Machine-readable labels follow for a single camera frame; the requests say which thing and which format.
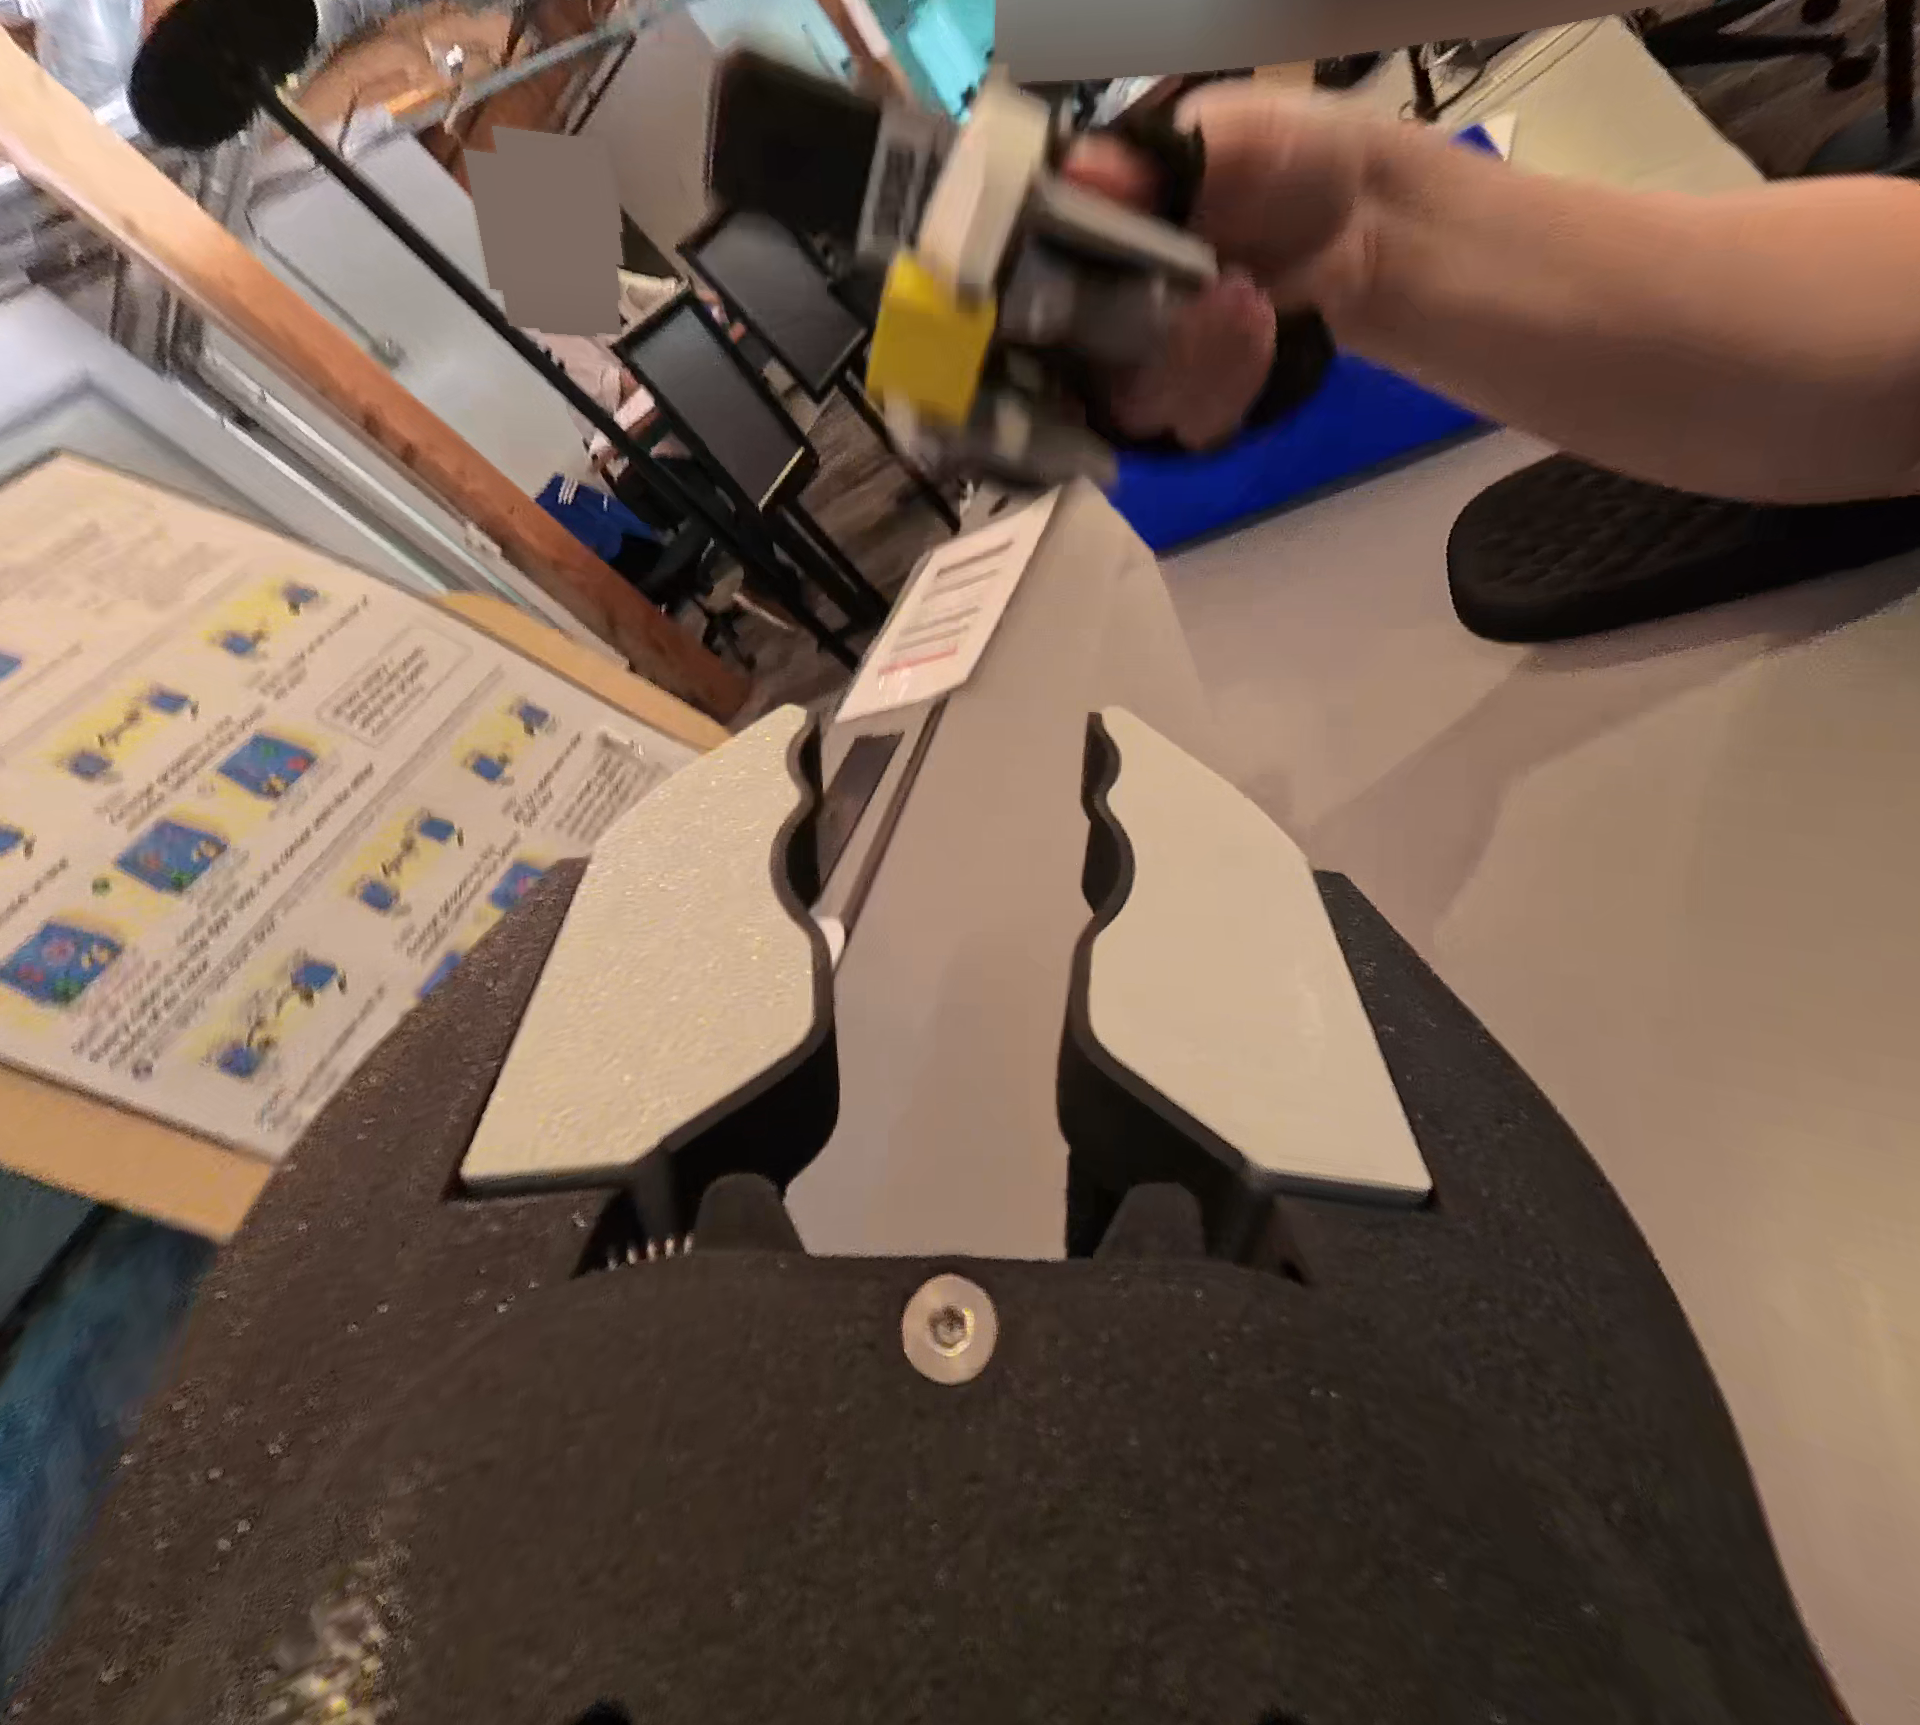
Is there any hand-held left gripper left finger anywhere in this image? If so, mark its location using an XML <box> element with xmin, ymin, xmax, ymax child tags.
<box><xmin>456</xmin><ymin>705</ymin><xmax>840</xmax><ymax>1268</ymax></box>

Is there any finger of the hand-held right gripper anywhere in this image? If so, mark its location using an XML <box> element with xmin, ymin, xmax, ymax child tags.
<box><xmin>912</xmin><ymin>86</ymin><xmax>1061</xmax><ymax>304</ymax></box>
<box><xmin>915</xmin><ymin>378</ymin><xmax>1125</xmax><ymax>489</ymax></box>

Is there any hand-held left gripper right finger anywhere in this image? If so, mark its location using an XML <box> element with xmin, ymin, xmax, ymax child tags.
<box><xmin>1056</xmin><ymin>709</ymin><xmax>1434</xmax><ymax>1262</ymax></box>

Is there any yellow wooden cube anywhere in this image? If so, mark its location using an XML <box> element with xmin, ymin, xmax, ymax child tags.
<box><xmin>865</xmin><ymin>253</ymin><xmax>1002</xmax><ymax>429</ymax></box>

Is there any blue plastic bin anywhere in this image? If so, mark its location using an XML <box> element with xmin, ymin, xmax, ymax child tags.
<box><xmin>1107</xmin><ymin>112</ymin><xmax>1520</xmax><ymax>556</ymax></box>

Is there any person's right forearm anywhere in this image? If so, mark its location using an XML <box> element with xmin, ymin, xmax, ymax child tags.
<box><xmin>1350</xmin><ymin>141</ymin><xmax>1920</xmax><ymax>509</ymax></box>

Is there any black display on stand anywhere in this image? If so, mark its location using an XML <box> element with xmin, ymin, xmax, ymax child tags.
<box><xmin>613</xmin><ymin>292</ymin><xmax>889</xmax><ymax>646</ymax></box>
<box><xmin>674</xmin><ymin>206</ymin><xmax>962</xmax><ymax>527</ymax></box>

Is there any paper in plastic sleeve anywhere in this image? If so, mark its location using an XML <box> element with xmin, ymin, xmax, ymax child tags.
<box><xmin>832</xmin><ymin>487</ymin><xmax>1063</xmax><ymax>727</ymax></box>

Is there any black desk inlay plate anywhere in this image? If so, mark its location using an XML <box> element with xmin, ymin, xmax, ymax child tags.
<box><xmin>810</xmin><ymin>731</ymin><xmax>911</xmax><ymax>903</ymax></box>

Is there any blue jacket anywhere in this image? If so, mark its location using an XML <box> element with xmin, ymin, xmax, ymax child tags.
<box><xmin>535</xmin><ymin>473</ymin><xmax>666</xmax><ymax>572</ymax></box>

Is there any printed instruction sheet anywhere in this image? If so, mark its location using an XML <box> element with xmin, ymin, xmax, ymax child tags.
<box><xmin>0</xmin><ymin>451</ymin><xmax>708</xmax><ymax>1164</ymax></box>

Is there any wooden column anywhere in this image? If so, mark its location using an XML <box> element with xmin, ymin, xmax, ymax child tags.
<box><xmin>0</xmin><ymin>29</ymin><xmax>753</xmax><ymax>725</ymax></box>

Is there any wooden display board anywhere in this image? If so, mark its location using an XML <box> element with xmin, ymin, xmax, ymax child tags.
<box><xmin>0</xmin><ymin>593</ymin><xmax>739</xmax><ymax>1245</ymax></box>

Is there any black pole with round disc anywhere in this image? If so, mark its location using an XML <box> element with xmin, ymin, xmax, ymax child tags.
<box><xmin>126</xmin><ymin>0</ymin><xmax>889</xmax><ymax>663</ymax></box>

